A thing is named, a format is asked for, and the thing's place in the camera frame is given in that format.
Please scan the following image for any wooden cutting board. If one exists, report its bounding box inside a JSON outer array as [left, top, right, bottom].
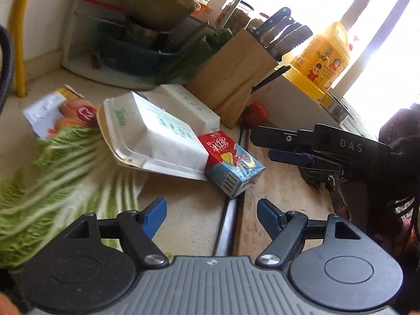
[[233, 130, 333, 260]]

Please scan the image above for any red tomato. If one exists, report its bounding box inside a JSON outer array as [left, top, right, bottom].
[[241, 102, 268, 129]]

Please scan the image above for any blue red drink carton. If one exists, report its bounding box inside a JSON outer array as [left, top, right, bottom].
[[199, 131, 265, 199]]

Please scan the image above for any wooden knife block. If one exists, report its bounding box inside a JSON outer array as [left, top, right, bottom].
[[186, 29, 278, 129]]

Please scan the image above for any white tissue box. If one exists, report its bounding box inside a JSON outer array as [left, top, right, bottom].
[[139, 84, 220, 136]]

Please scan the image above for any yellow oil bottle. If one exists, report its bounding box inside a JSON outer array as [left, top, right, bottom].
[[285, 22, 350, 100]]

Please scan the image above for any green napa cabbage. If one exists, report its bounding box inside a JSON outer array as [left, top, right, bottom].
[[1, 126, 148, 270]]

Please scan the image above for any white takeout food box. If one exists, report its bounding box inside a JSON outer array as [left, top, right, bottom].
[[97, 92, 209, 181]]

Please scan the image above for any orange printed carton box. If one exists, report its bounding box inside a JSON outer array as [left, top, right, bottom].
[[23, 85, 98, 139]]

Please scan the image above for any teal plastic basin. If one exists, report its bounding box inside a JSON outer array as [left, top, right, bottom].
[[97, 24, 179, 77]]

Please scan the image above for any steel saucepan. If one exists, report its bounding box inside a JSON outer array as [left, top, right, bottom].
[[75, 12, 174, 52]]

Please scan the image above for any green plastic colander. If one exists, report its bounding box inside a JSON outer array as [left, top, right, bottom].
[[117, 0, 201, 32]]

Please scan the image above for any white dish rack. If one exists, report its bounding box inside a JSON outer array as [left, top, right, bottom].
[[62, 0, 155, 91]]

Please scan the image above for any black braided cable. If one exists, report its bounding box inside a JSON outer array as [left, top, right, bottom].
[[0, 25, 15, 106]]

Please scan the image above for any yellow gas hose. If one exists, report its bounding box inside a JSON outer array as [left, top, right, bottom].
[[8, 0, 38, 98]]

